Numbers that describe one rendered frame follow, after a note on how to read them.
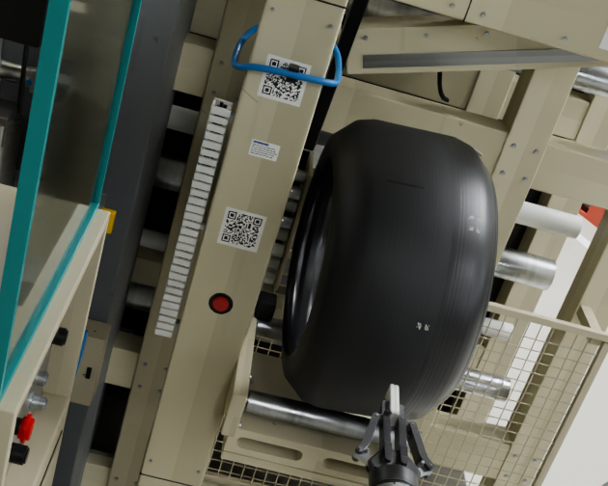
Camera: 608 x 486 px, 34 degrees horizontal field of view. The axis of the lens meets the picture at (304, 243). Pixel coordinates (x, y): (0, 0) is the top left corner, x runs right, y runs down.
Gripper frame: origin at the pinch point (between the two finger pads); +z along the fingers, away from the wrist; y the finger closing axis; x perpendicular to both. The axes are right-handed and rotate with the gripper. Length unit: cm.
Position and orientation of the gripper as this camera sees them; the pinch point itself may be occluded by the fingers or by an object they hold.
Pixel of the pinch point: (392, 404)
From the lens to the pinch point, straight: 167.6
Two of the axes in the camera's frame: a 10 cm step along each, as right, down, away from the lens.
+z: 0.6, -5.6, 8.3
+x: -2.6, 7.9, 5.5
